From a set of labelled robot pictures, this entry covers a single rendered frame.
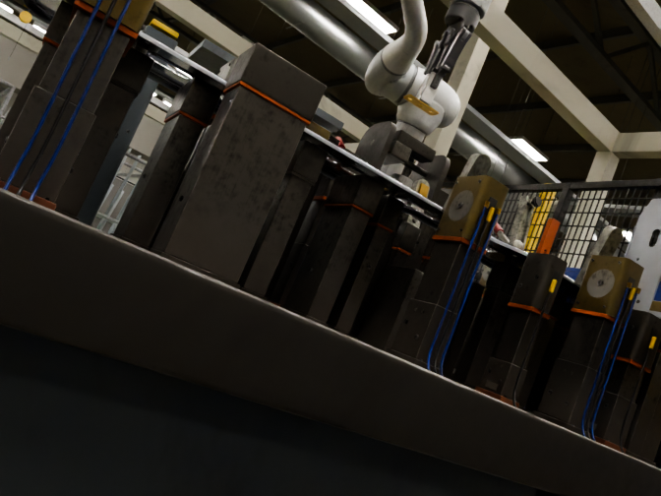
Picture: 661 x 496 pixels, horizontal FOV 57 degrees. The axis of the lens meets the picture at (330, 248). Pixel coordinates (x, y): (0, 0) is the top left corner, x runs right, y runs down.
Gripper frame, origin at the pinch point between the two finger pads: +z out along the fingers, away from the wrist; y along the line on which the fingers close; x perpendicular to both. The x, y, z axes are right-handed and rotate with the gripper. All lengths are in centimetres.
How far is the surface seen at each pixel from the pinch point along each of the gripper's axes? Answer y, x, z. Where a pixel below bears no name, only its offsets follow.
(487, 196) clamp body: 37.3, 3.2, 25.2
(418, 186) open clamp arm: 1.0, 7.6, 20.8
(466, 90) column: -733, 349, -332
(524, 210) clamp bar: -4.3, 39.6, 11.0
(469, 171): 30.1, 2.1, 20.9
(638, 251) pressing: 6, 69, 8
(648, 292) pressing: 13, 70, 18
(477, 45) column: -735, 334, -403
